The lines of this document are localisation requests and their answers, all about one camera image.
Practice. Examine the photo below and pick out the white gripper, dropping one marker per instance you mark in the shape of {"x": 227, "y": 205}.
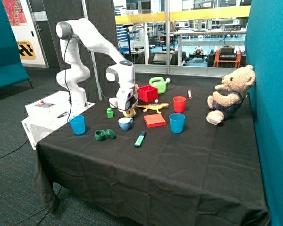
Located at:
{"x": 126, "y": 99}

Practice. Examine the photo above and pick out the yellow ball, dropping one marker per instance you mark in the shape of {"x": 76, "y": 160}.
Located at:
{"x": 129, "y": 113}

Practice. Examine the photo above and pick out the green toy watering can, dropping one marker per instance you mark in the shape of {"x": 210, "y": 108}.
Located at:
{"x": 160, "y": 83}

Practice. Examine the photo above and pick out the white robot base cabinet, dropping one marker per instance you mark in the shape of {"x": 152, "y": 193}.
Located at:
{"x": 48, "y": 114}

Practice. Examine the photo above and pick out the red square pot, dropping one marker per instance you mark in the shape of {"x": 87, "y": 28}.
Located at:
{"x": 147, "y": 93}

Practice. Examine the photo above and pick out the green toy block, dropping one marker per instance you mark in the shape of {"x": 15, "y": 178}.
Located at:
{"x": 110, "y": 113}

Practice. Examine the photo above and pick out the blue teacup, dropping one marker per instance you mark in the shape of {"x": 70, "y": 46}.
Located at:
{"x": 125, "y": 123}

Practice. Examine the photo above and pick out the yellow toy lizard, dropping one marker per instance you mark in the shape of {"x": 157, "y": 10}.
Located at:
{"x": 155, "y": 107}

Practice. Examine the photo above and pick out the red flat box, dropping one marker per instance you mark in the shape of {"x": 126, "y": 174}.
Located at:
{"x": 154, "y": 120}

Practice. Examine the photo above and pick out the green highlighter pen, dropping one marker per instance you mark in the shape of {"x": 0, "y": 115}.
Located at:
{"x": 140, "y": 139}

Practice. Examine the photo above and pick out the red plastic cup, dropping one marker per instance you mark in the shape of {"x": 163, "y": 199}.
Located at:
{"x": 179, "y": 103}

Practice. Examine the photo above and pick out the blue plastic cup left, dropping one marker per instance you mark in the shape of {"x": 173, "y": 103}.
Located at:
{"x": 77, "y": 124}

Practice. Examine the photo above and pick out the blue plastic cup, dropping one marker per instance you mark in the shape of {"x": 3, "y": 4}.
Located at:
{"x": 177, "y": 122}
{"x": 77, "y": 124}

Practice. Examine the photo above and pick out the blue plastic cup right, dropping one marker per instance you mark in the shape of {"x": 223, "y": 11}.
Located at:
{"x": 177, "y": 122}

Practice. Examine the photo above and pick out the red white marker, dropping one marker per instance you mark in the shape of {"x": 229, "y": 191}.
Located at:
{"x": 189, "y": 94}

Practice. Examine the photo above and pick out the black tablecloth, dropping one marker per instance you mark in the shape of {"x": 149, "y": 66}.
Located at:
{"x": 205, "y": 176}

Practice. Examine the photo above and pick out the brown teddy bear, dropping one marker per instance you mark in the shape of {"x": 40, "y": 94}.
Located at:
{"x": 230, "y": 94}

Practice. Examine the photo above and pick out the teal sofa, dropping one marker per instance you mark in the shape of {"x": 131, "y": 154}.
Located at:
{"x": 11, "y": 68}

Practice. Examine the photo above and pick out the teal partition wall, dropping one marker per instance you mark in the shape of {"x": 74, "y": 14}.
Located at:
{"x": 264, "y": 45}

